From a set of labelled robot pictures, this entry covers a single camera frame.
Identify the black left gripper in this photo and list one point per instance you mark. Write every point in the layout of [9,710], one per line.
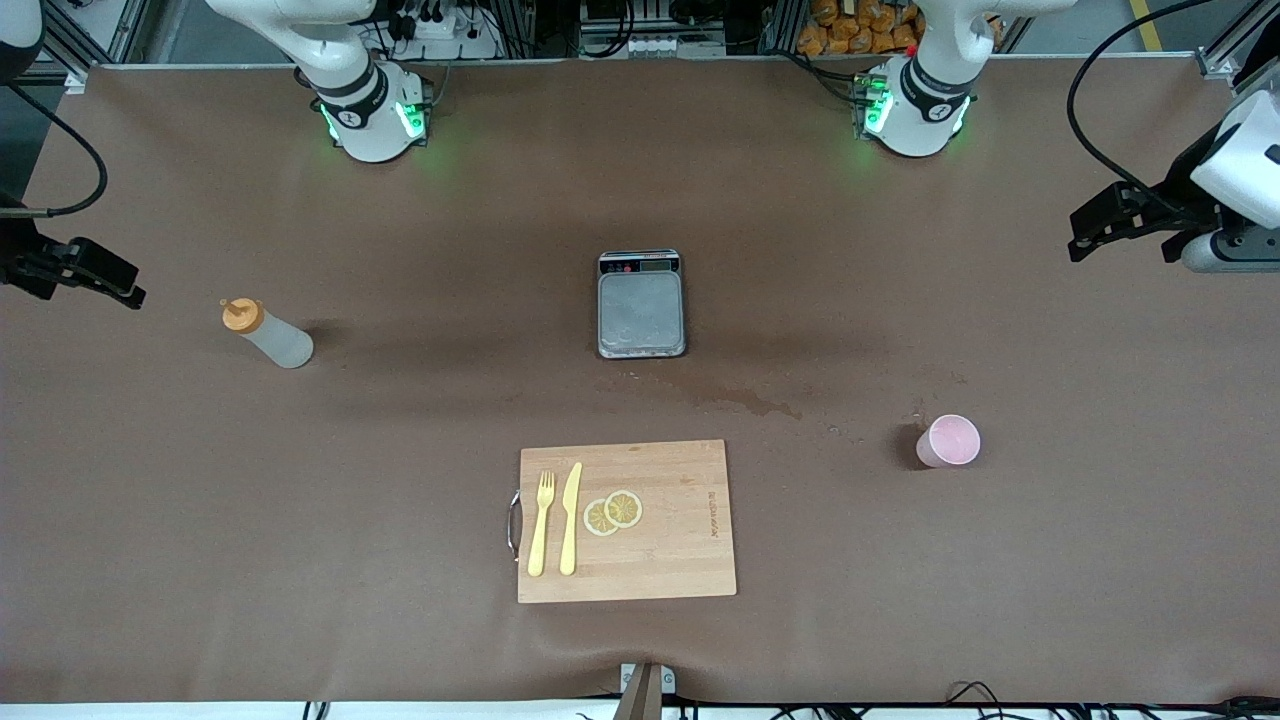
[1178,199]

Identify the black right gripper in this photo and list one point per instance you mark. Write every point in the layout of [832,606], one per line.
[22,262]

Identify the translucent squeeze bottle orange cap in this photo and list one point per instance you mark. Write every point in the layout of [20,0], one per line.
[280,345]

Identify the pink plastic cup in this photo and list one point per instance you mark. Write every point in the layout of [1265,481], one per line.
[950,442]

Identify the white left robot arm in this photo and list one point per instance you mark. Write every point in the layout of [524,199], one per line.
[920,110]

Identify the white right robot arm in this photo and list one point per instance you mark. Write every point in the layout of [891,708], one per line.
[360,100]

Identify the orange snack bag pile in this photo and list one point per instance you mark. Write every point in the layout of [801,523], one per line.
[860,25]

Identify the white power strip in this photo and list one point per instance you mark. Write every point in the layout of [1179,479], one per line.
[440,25]

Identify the grey digital kitchen scale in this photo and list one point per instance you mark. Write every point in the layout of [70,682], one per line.
[641,310]

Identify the black electronics box white connectors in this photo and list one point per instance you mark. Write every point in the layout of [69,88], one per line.
[650,30]

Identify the yellow plastic fork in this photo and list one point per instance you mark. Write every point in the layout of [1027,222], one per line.
[538,545]

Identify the yellow plastic knife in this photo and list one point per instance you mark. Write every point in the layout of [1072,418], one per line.
[569,530]

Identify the lemon slice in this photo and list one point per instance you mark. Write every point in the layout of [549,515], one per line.
[594,519]
[625,508]

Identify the aluminium frame profile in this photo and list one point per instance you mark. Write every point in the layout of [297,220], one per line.
[75,60]
[1225,55]

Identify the metal table edge bracket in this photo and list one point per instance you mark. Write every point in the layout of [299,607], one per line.
[647,685]

